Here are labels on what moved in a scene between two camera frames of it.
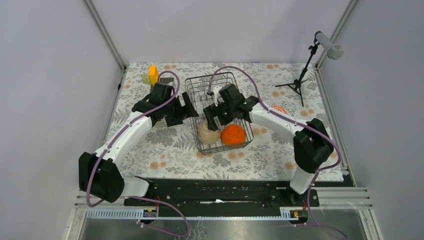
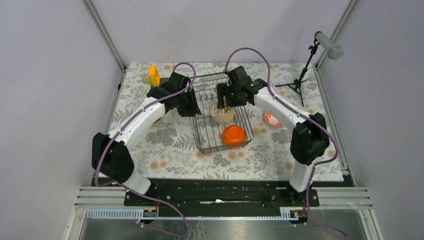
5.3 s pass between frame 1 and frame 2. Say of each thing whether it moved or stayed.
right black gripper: moved
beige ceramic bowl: moved
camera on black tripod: stayed
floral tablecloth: stayed
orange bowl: stayed
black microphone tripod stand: stayed
